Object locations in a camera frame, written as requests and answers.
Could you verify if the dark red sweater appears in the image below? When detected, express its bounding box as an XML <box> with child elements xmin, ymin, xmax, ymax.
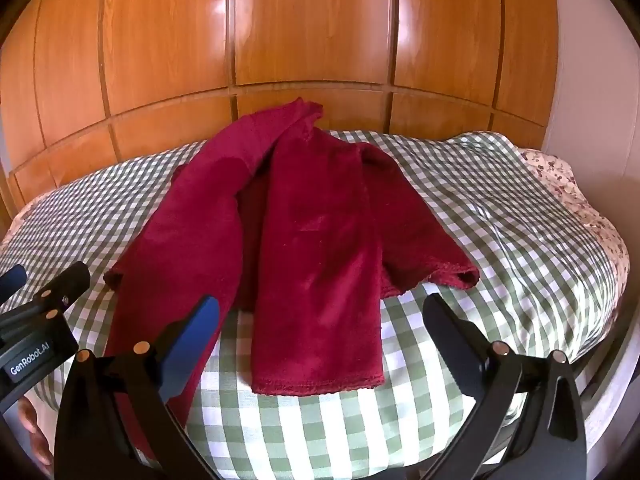
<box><xmin>105</xmin><ymin>100</ymin><xmax>480</xmax><ymax>396</ymax></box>

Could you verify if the person's left hand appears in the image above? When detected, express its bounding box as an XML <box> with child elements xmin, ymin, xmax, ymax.
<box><xmin>17</xmin><ymin>396</ymin><xmax>53</xmax><ymax>472</ymax></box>

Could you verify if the green white checkered bedspread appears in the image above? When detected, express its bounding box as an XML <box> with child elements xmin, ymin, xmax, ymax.
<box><xmin>1</xmin><ymin>118</ymin><xmax>626</xmax><ymax>479</ymax></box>

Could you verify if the floral patterned pillow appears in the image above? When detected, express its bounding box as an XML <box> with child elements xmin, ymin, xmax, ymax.
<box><xmin>520</xmin><ymin>148</ymin><xmax>630</xmax><ymax>306</ymax></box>

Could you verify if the white bed frame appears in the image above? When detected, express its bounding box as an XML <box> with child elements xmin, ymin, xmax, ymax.
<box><xmin>572</xmin><ymin>302</ymin><xmax>639</xmax><ymax>452</ymax></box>

